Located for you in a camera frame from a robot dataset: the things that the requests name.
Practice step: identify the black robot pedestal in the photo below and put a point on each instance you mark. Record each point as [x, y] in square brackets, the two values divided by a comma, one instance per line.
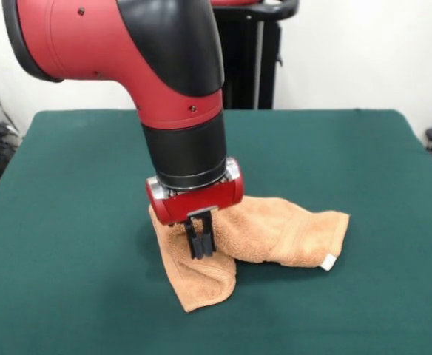
[245, 55]

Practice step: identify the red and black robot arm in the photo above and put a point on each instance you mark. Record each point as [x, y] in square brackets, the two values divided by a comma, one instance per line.
[127, 48]

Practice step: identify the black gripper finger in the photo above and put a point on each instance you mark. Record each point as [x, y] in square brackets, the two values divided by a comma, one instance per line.
[208, 236]
[195, 240]

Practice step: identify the dark green table cloth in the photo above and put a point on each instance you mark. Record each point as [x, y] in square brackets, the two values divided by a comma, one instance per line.
[90, 259]

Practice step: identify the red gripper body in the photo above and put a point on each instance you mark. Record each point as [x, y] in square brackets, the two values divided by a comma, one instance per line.
[201, 203]

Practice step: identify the tan terry towel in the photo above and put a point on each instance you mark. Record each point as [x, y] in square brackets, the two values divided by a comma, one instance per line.
[282, 229]

